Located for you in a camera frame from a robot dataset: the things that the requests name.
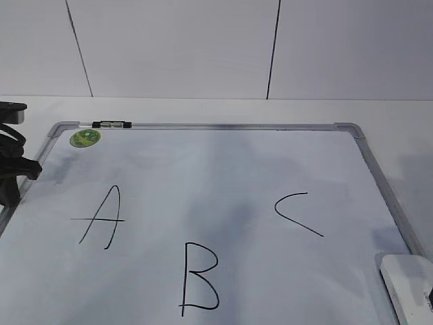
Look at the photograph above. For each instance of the white rectangular board eraser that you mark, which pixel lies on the white rectangular board eraser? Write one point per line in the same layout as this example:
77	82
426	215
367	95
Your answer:
408	280

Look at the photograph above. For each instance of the black and silver marker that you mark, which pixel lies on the black and silver marker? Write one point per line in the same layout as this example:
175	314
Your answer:
111	124

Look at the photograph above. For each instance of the left wrist camera, black silver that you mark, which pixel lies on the left wrist camera, black silver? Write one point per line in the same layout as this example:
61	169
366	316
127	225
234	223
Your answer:
12	112

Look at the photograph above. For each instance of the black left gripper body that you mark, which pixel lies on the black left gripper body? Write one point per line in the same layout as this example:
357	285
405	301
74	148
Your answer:
10	169

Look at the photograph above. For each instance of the round green magnet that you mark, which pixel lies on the round green magnet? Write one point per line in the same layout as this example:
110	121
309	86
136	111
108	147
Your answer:
85	138

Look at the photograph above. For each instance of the white whiteboard with aluminium frame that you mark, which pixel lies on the white whiteboard with aluminium frame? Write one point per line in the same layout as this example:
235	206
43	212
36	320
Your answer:
203	224

